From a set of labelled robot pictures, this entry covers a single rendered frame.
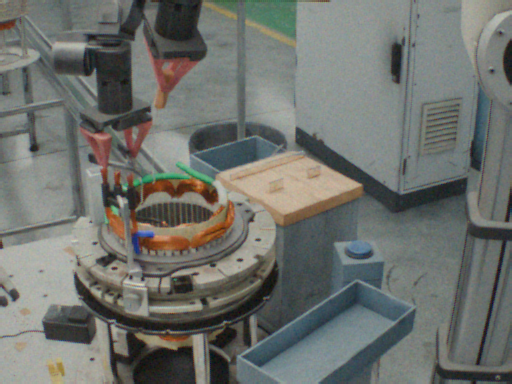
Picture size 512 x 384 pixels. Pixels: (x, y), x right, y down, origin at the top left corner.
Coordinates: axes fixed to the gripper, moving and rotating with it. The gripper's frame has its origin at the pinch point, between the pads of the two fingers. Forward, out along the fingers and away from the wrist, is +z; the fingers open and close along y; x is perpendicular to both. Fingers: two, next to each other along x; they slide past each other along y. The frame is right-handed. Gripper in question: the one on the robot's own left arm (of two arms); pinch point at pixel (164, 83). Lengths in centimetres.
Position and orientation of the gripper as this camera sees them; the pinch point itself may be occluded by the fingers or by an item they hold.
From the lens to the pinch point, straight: 103.4
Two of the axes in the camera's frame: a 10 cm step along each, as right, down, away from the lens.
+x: 9.2, -0.9, 3.8
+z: -2.1, 7.1, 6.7
